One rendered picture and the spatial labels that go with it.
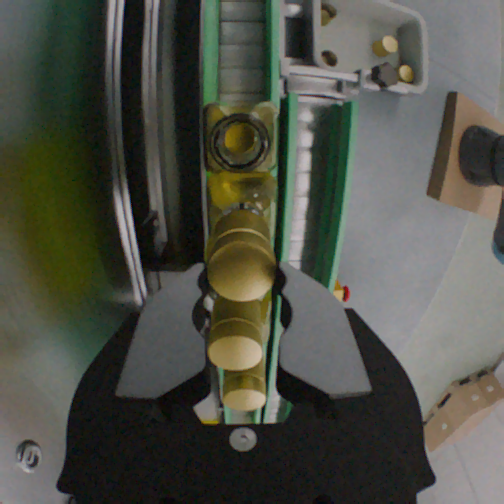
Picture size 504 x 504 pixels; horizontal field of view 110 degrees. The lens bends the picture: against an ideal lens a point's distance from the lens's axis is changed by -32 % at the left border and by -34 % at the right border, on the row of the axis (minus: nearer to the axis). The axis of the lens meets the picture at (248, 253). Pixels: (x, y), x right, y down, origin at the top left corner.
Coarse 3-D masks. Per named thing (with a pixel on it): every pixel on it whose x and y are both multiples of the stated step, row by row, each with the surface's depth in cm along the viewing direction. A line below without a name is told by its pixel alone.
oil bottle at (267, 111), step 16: (208, 112) 16; (224, 112) 15; (240, 112) 15; (256, 112) 15; (272, 112) 16; (208, 128) 16; (240, 128) 18; (272, 128) 16; (208, 144) 16; (240, 144) 19; (272, 144) 16; (208, 160) 17; (272, 160) 17
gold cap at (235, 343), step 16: (224, 304) 17; (240, 304) 17; (256, 304) 18; (224, 320) 16; (240, 320) 16; (256, 320) 16; (224, 336) 14; (240, 336) 14; (256, 336) 15; (208, 352) 15; (224, 352) 15; (240, 352) 15; (256, 352) 15; (224, 368) 16; (240, 368) 16
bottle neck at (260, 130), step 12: (228, 120) 11; (240, 120) 11; (252, 120) 11; (216, 132) 11; (264, 132) 11; (216, 144) 11; (264, 144) 12; (216, 156) 12; (228, 156) 13; (240, 156) 14; (252, 156) 12; (264, 156) 12; (228, 168) 12; (240, 168) 12; (252, 168) 12
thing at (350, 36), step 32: (320, 0) 29; (352, 0) 28; (384, 0) 26; (320, 32) 30; (352, 32) 35; (384, 32) 34; (416, 32) 29; (320, 64) 33; (352, 64) 38; (416, 64) 33
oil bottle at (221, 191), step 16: (224, 176) 20; (240, 176) 19; (256, 176) 19; (272, 176) 20; (208, 192) 19; (224, 192) 18; (240, 192) 18; (256, 192) 18; (272, 192) 19; (208, 208) 19; (224, 208) 18; (272, 208) 19; (208, 224) 20; (272, 224) 19; (272, 240) 21
